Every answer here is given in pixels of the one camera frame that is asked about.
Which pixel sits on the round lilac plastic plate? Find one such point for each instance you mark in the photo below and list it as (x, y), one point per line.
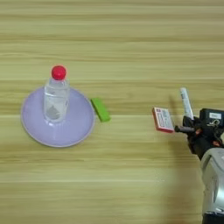
(75, 125)

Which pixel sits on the green rectangular block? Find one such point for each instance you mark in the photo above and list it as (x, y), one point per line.
(100, 110)

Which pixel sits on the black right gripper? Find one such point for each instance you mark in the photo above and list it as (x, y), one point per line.
(202, 140)

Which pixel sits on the clear bottle with red cap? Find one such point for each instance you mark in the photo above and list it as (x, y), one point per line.
(56, 99)

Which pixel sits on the white marker with black cap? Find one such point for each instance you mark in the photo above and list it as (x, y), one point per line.
(186, 102)

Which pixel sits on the red and white small box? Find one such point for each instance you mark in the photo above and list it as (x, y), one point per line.
(162, 119)

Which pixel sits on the small black box white label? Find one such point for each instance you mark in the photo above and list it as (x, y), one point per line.
(212, 116)

